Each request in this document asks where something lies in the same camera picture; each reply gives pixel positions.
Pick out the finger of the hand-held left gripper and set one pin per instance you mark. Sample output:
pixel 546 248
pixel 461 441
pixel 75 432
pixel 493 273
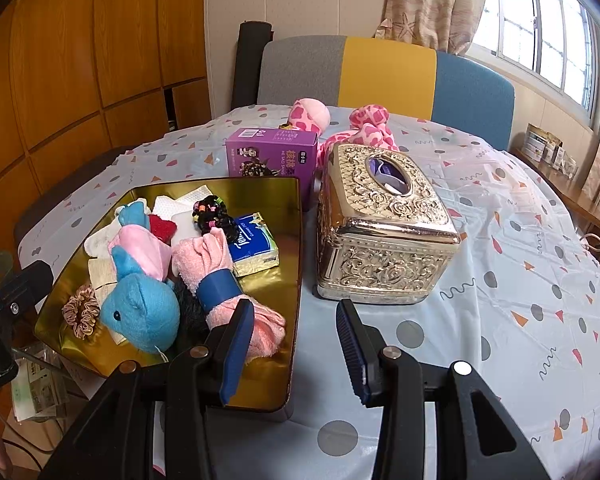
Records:
pixel 25 285

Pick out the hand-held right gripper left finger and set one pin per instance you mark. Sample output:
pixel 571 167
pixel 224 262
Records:
pixel 237 345

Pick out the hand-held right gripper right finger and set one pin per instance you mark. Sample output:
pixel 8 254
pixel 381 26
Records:
pixel 352 350

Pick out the black fuzzy cloth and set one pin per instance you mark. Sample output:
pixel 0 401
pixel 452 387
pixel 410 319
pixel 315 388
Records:
pixel 190 320

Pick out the gold metal tray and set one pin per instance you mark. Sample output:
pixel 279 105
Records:
pixel 267 290

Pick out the brown satin scrunchie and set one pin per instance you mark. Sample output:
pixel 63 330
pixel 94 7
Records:
pixel 82 310

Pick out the cream cloth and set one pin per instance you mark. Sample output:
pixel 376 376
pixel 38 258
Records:
pixel 100 275

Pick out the white oval pad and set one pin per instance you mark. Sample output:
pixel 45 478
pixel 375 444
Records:
pixel 102 237

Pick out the pink towel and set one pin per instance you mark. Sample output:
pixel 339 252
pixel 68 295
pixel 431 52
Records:
pixel 200 260

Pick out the blue dolphin plush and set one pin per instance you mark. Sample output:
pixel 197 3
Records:
pixel 140 310

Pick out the white soft block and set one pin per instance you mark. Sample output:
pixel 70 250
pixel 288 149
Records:
pixel 185 227

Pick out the red fuzzy cloth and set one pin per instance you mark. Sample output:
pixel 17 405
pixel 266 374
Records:
pixel 162 229

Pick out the green white packet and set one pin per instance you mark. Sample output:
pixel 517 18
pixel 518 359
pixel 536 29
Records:
pixel 40 385

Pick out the blue tissue pack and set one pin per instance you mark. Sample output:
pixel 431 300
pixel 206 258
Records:
pixel 255 245

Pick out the white paper napkin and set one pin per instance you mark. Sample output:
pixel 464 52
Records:
pixel 180 202

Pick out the white patterned tablecloth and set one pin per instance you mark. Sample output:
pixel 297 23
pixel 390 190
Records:
pixel 505 240

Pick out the purple cardboard box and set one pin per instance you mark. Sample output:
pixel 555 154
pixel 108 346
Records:
pixel 270 155

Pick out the pink spotted giraffe plush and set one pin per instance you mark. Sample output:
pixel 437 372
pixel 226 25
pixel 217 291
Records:
pixel 370 132

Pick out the wooden wardrobe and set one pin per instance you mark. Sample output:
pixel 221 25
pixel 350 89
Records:
pixel 80 60

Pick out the wooden sideboard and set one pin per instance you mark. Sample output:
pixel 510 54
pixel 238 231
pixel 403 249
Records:
pixel 580 200

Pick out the grey yellow blue chair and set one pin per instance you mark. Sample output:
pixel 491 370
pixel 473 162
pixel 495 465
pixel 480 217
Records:
pixel 390 75

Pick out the row of small packets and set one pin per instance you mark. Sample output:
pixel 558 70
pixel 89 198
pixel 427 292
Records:
pixel 550 152

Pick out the window with white frame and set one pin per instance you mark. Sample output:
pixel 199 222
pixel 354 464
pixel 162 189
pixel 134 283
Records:
pixel 540 25

